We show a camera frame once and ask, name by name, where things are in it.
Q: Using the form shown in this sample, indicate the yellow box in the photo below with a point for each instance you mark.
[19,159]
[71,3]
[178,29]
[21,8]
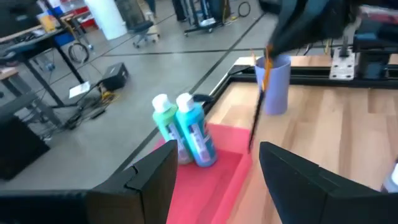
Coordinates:
[46,23]

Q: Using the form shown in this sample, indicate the large turquoise paint bottle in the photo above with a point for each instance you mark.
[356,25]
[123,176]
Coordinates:
[194,133]

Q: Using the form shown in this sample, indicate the black office chair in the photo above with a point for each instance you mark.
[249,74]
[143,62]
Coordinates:
[141,26]

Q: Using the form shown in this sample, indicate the black rolling workbench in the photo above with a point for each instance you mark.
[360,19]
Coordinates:
[202,23]

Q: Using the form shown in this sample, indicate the pink plastic bin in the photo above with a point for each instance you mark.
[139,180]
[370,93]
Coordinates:
[199,193]

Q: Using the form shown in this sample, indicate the lavender plastic cup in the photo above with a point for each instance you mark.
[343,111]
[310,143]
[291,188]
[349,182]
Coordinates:
[278,93]

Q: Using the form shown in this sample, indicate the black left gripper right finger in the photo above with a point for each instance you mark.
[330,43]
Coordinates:
[298,193]

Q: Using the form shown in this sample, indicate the silver metal mounting plate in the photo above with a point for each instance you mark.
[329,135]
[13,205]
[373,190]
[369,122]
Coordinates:
[342,67]

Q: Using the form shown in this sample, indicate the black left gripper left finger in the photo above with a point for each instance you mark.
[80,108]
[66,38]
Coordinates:
[140,199]

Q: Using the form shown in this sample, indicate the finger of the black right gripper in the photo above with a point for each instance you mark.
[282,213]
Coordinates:
[306,21]
[284,21]

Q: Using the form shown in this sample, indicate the red storage bins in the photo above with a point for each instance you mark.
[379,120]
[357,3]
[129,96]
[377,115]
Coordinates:
[84,21]

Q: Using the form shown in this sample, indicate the black office desk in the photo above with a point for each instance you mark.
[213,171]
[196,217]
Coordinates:
[31,39]

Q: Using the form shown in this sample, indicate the white round pillar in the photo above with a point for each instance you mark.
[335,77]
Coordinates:
[105,18]

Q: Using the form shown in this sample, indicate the large green paint bottle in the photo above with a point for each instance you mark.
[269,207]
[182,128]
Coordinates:
[166,124]

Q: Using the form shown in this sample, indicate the group of paint brushes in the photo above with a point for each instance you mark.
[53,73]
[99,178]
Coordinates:
[256,118]

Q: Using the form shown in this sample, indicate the blue storage bin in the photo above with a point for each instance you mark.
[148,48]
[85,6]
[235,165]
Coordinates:
[63,39]

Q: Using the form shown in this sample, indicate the black cabinet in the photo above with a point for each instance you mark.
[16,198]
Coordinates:
[18,146]

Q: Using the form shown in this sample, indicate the white paper sheet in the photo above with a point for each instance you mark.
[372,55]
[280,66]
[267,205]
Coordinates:
[79,89]

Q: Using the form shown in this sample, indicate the black frame clamp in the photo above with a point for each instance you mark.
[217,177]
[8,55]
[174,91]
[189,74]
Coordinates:
[205,99]

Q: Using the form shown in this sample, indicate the black floor box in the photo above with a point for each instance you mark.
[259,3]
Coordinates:
[115,76]

